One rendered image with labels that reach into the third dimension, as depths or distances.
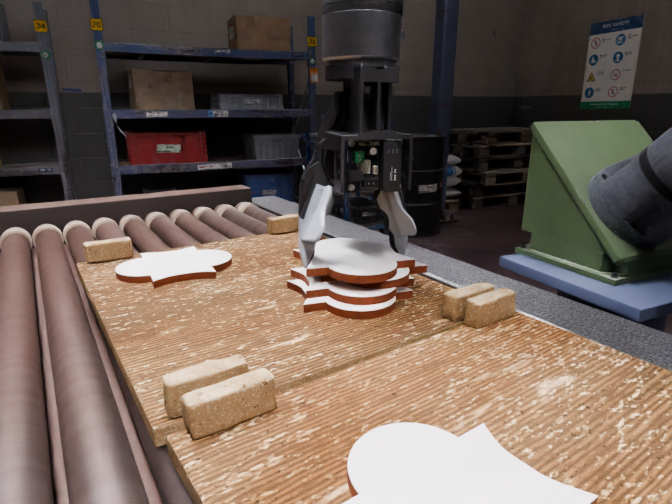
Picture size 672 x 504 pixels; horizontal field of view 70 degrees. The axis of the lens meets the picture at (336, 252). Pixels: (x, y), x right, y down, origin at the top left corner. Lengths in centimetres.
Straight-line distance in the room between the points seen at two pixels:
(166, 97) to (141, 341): 414
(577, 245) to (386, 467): 66
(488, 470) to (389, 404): 9
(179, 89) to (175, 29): 79
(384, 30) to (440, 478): 36
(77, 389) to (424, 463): 28
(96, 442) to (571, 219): 75
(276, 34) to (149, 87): 121
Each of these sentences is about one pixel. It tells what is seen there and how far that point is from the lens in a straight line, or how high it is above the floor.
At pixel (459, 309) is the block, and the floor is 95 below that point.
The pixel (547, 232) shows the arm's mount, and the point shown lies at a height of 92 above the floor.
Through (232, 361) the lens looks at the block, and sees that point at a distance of 36.
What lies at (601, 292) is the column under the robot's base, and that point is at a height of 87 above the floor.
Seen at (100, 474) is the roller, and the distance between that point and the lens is 35.
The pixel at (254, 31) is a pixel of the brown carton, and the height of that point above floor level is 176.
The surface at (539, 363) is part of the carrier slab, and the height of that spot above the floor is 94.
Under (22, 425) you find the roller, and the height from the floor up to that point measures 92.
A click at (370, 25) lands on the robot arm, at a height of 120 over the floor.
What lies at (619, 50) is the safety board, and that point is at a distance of 620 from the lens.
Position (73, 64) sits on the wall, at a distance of 512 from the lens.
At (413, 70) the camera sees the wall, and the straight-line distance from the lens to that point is 611.
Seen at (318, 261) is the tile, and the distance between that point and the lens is 51.
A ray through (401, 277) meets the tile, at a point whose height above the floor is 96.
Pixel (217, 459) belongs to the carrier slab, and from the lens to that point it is 32.
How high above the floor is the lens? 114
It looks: 17 degrees down
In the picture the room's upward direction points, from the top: straight up
